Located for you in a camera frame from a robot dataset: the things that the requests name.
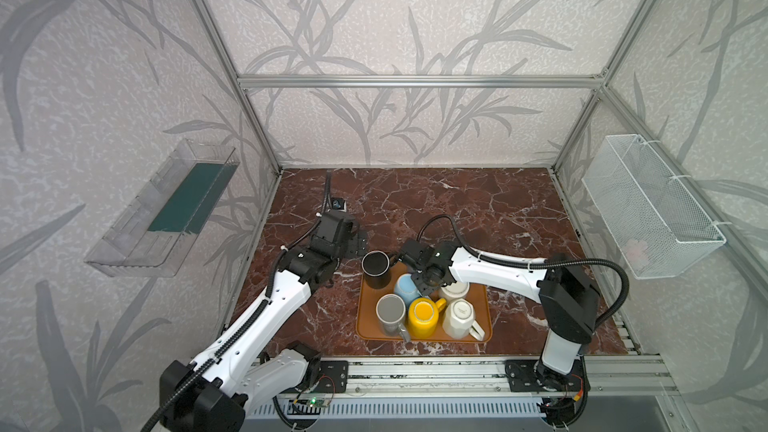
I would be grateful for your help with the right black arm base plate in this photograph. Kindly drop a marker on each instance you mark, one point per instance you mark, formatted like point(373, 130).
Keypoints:
point(528, 375)

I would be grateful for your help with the grey mug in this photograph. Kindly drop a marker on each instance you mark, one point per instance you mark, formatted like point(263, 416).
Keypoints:
point(391, 314)

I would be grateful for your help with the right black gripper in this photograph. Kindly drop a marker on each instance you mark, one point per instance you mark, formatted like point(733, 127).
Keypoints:
point(409, 254)

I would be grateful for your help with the aluminium front rail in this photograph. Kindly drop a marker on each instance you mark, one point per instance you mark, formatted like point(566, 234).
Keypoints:
point(483, 376)

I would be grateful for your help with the white wire mesh basket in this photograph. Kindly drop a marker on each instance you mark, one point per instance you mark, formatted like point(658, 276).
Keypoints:
point(640, 197)

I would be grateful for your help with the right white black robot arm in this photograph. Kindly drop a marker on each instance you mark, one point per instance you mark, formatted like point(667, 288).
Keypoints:
point(568, 295)

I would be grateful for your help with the light blue mug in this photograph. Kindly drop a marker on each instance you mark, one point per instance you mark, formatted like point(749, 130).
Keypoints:
point(406, 289)

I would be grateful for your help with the cream round mug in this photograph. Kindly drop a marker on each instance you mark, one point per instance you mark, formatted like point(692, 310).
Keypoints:
point(454, 291)

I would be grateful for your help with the black mug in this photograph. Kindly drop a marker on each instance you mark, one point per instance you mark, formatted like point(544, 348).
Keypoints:
point(376, 269)

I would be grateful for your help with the yellow mug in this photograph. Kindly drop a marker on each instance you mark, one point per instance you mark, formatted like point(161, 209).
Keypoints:
point(423, 317)

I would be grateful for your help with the pink item in basket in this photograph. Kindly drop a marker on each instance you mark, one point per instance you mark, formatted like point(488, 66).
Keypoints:
point(636, 254)

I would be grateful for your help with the brown rectangular tray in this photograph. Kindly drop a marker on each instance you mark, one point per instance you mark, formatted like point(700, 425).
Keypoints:
point(367, 324)

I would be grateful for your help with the clear plastic wall bin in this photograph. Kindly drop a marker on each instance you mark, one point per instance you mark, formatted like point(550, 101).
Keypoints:
point(152, 237)

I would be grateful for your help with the white faceted mug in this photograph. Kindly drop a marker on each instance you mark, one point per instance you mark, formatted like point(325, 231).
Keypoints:
point(460, 321)

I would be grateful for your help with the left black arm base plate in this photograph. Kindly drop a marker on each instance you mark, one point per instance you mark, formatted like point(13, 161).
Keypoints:
point(325, 376)

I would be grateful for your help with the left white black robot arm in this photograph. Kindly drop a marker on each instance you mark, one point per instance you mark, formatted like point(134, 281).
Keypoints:
point(224, 384)

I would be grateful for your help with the green circuit board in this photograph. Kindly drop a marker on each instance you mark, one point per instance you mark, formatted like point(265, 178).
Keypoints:
point(311, 405)

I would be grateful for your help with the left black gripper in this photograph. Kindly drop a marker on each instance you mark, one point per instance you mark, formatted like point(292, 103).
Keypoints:
point(351, 235)

